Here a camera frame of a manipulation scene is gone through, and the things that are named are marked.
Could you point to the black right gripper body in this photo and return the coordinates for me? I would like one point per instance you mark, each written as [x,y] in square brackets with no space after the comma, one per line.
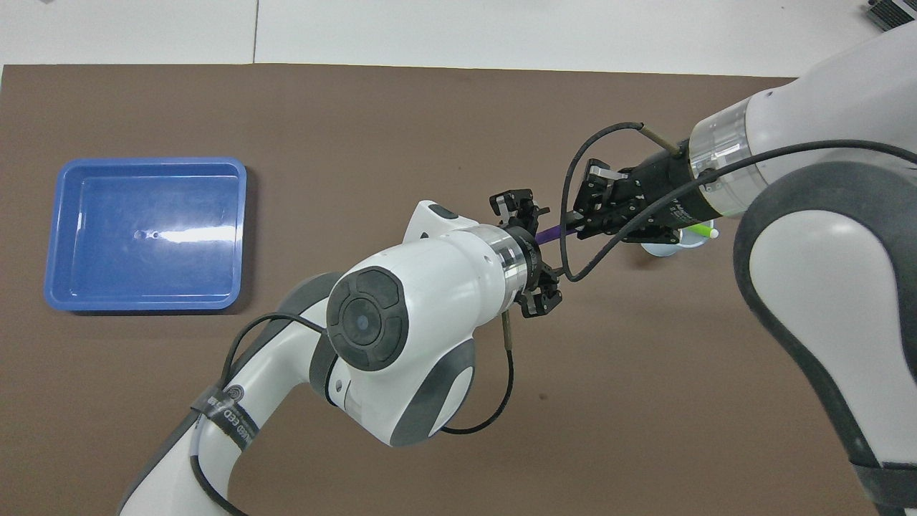
[666,193]

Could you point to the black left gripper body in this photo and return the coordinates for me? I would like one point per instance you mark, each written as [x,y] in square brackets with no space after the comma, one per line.
[530,261]

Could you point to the purple pen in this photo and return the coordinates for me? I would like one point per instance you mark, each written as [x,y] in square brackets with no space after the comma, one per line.
[555,234]

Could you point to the green pen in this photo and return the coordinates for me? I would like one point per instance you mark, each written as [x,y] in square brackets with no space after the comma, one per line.
[702,231]

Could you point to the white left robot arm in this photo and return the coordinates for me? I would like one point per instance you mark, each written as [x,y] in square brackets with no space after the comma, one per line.
[430,315]

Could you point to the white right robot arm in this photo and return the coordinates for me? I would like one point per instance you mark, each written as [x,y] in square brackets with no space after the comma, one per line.
[824,287]

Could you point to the blue plastic tray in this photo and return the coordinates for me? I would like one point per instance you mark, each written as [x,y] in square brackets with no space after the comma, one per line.
[143,236]

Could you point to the clear plastic cup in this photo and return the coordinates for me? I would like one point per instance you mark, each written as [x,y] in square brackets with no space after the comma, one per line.
[663,249]

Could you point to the brown table mat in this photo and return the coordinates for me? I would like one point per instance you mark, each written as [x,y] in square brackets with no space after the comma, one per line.
[358,129]

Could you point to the grey finned device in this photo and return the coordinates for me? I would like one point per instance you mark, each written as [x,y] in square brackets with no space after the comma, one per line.
[888,11]

